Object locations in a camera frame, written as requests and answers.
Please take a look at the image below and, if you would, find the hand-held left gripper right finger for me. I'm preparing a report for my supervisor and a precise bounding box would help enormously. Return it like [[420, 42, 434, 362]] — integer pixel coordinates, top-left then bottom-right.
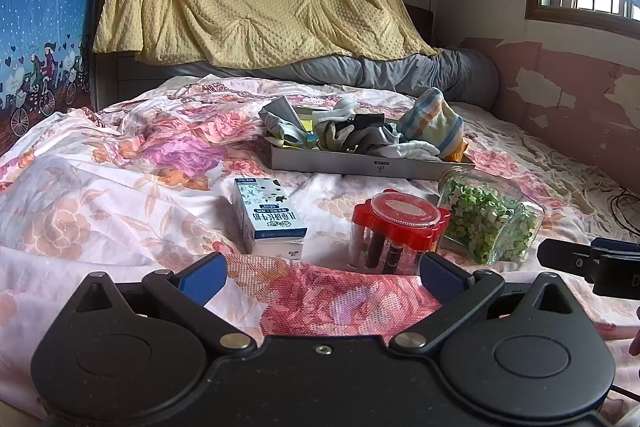
[[390, 252, 576, 350]]

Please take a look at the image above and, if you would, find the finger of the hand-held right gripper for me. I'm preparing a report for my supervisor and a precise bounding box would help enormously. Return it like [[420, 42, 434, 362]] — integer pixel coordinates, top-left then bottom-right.
[[539, 238, 601, 280]]

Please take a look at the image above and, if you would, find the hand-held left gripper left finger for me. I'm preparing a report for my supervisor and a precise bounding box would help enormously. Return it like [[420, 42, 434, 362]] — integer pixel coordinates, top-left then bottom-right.
[[75, 252, 256, 353]]

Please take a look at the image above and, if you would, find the orange knit cloth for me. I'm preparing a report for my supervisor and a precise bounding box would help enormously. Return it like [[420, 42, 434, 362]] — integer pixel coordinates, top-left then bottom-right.
[[442, 142, 471, 162]]

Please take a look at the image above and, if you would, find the grey cardboard box tray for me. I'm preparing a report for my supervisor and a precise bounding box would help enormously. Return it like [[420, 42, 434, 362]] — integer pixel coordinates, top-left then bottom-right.
[[260, 97, 476, 182]]

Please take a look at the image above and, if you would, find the colourful striped cloth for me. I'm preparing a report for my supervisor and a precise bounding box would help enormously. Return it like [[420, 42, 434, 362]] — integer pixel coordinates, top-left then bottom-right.
[[400, 88, 466, 158]]

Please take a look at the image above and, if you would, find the dark striped sock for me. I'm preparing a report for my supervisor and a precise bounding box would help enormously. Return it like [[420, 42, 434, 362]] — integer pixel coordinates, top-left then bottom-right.
[[347, 111, 387, 131]]

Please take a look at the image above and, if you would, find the person's right hand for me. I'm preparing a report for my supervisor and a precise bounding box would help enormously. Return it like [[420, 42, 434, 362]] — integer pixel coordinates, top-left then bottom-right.
[[629, 304, 640, 358]]

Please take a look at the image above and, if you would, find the green patterned cloth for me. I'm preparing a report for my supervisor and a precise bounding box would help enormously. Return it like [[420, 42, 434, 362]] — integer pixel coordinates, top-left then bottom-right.
[[437, 166, 545, 265]]

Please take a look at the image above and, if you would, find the red lidded plastic container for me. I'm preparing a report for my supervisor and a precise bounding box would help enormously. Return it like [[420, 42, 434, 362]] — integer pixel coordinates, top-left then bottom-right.
[[347, 189, 451, 275]]

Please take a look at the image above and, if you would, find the blue white milk carton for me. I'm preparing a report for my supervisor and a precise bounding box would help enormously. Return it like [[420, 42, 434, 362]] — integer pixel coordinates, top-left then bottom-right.
[[234, 177, 308, 260]]

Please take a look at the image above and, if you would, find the pink floral bed cover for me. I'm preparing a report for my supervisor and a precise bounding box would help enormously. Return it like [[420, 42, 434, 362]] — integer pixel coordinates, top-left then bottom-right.
[[0, 74, 640, 427]]

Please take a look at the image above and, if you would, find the white cloth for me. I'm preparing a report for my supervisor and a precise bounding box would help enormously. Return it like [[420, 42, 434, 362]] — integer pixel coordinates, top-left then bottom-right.
[[385, 139, 443, 160]]

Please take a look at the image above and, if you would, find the grey patterned cloth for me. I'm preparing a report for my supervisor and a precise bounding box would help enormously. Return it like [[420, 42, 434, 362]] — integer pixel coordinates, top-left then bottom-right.
[[320, 122, 401, 155]]

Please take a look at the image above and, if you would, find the white sock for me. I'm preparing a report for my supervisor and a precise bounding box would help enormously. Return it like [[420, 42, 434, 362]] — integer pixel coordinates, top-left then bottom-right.
[[312, 94, 358, 124]]

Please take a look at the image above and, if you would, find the grey bolster pillow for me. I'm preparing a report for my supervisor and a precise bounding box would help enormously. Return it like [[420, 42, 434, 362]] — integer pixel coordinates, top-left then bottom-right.
[[165, 47, 501, 110]]

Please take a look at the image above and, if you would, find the dark wooden headboard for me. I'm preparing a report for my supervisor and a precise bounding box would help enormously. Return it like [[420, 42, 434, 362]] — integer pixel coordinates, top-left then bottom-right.
[[404, 4, 433, 48]]

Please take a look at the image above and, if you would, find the blue printed curtain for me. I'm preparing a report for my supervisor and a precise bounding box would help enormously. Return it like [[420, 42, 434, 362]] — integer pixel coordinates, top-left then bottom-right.
[[0, 0, 118, 158]]

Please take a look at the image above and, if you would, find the black cable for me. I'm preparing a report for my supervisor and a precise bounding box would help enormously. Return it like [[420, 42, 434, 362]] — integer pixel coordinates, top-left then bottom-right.
[[597, 189, 640, 240]]

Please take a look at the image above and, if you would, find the grey bed frame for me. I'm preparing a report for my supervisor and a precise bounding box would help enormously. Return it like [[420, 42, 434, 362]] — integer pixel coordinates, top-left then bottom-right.
[[90, 49, 211, 112]]

